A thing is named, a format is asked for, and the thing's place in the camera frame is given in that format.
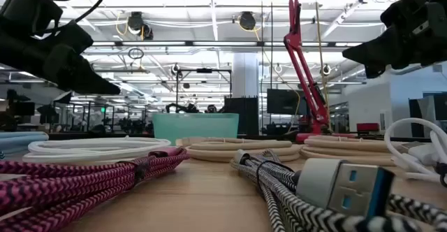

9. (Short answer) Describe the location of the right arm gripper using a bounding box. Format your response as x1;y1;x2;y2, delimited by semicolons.
342;1;447;80

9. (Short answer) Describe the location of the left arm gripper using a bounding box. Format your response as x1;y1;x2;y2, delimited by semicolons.
0;20;122;96

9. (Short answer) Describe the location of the beige cable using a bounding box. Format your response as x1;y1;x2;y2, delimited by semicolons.
175;136;304;163
299;136;406;167

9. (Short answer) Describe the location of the light blue cable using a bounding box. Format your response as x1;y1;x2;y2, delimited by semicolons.
0;131;50;156

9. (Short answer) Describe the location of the white cable with adapter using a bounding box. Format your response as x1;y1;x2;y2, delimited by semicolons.
383;117;447;188

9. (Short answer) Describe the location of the black white braided USB cable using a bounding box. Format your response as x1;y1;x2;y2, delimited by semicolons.
230;149;447;232

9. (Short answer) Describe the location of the pink braided USB cable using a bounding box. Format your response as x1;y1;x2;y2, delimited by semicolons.
0;147;191;232

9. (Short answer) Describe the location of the black studio light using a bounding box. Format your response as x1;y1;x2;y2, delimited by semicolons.
54;91;73;105

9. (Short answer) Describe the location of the red box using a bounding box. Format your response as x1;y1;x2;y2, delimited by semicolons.
356;122;380;133

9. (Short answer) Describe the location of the background computer monitor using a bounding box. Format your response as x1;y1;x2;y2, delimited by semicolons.
13;101;36;117

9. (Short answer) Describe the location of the large black monitor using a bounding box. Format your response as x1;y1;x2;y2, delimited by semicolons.
267;88;309;116

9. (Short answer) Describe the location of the teal plastic bin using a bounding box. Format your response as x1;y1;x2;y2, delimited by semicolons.
152;113;240;147

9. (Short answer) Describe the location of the black cabinet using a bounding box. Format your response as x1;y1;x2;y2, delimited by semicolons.
223;96;260;136

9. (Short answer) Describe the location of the yellow hanging cord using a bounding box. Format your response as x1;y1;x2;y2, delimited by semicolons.
313;0;332;132

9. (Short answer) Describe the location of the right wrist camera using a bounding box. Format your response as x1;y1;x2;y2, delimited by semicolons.
380;0;430;30

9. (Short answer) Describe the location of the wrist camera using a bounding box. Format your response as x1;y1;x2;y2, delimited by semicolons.
380;0;430;30
0;0;64;36

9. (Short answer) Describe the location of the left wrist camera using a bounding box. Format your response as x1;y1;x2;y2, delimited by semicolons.
0;0;64;36

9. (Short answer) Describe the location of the black ceiling cable reel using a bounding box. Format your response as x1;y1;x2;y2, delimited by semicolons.
127;10;154;41
239;10;257;31

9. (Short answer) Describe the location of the black table frame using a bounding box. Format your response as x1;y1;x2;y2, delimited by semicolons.
47;131;447;145

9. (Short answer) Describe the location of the black background frame rig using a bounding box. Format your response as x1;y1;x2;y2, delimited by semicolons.
175;68;233;114

